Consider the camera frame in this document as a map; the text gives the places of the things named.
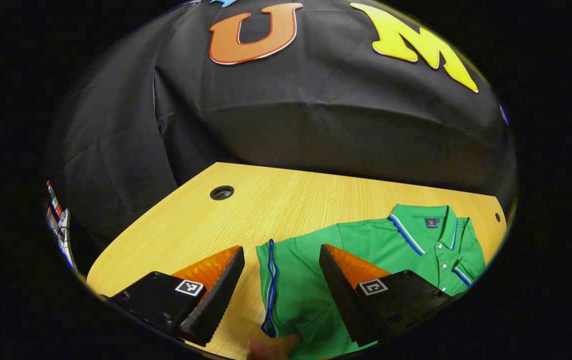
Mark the green T-shirt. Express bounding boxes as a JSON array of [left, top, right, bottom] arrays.
[[256, 202, 486, 360]]

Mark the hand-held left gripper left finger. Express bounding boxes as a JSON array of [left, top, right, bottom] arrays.
[[101, 245, 246, 347]]

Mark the black backdrop cloth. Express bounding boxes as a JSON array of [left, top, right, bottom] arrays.
[[46, 0, 519, 251]]

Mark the white side table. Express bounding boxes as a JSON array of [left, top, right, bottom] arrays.
[[48, 207, 77, 271]]

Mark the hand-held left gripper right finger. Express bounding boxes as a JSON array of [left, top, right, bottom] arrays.
[[319, 243, 452, 348]]

